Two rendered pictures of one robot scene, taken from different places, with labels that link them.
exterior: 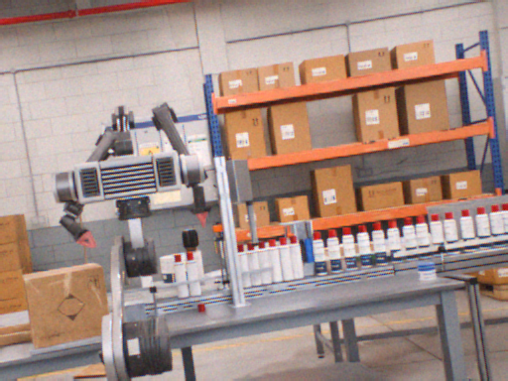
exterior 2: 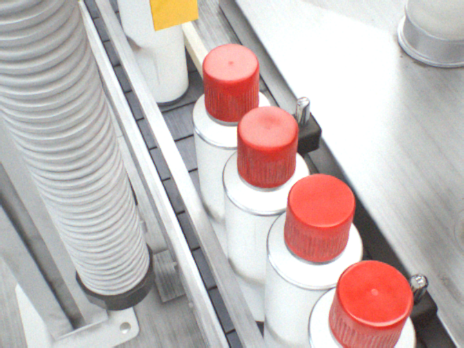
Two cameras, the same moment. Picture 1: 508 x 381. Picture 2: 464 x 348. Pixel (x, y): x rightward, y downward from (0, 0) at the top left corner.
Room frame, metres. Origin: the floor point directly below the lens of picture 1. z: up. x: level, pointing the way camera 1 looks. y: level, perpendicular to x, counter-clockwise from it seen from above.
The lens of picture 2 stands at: (3.09, -0.39, 1.35)
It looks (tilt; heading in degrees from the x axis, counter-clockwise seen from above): 55 degrees down; 78
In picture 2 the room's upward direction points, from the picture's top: 3 degrees counter-clockwise
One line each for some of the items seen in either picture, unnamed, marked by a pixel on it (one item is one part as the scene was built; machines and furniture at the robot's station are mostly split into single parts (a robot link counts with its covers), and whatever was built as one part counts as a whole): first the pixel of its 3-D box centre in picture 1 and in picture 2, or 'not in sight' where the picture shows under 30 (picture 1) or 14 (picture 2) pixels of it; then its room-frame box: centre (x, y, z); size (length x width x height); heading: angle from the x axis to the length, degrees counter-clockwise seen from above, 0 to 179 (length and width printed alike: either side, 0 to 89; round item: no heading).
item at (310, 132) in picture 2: not in sight; (298, 143); (3.23, -0.06, 0.89); 0.03 x 0.03 x 0.12; 8
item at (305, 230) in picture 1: (299, 248); not in sight; (3.30, -0.48, 1.01); 0.14 x 0.13 x 0.26; 98
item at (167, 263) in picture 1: (179, 268); not in sight; (3.74, 0.13, 0.95); 0.20 x 0.20 x 0.14
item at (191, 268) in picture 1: (192, 274); (148, 3); (3.12, 0.05, 0.98); 0.05 x 0.05 x 0.20
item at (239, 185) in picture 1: (233, 182); not in sight; (3.07, -0.19, 1.38); 0.17 x 0.10 x 0.19; 153
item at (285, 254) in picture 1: (285, 259); not in sight; (3.18, -0.39, 0.98); 0.05 x 0.05 x 0.20
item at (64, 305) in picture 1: (66, 303); not in sight; (2.74, 0.57, 0.99); 0.30 x 0.24 x 0.27; 106
